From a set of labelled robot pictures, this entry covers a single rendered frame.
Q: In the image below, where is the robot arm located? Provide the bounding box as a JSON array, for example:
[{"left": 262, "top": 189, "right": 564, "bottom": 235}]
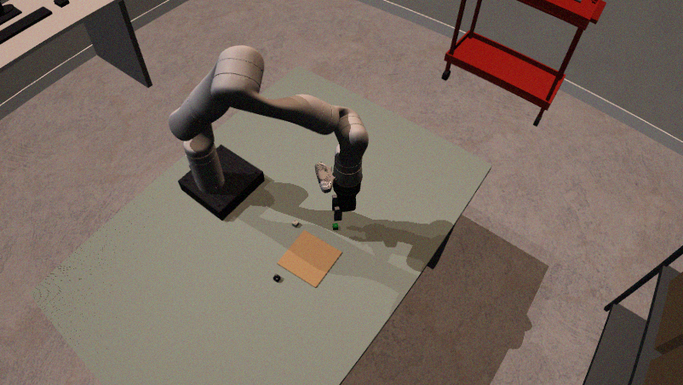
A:
[{"left": 169, "top": 45, "right": 369, "bottom": 193}]

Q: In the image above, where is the orange square mat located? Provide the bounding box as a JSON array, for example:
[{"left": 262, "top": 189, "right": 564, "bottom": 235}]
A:
[{"left": 277, "top": 231, "right": 342, "bottom": 288}]

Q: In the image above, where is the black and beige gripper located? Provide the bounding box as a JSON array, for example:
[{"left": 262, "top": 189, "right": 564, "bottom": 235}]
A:
[{"left": 315, "top": 163, "right": 363, "bottom": 221}]

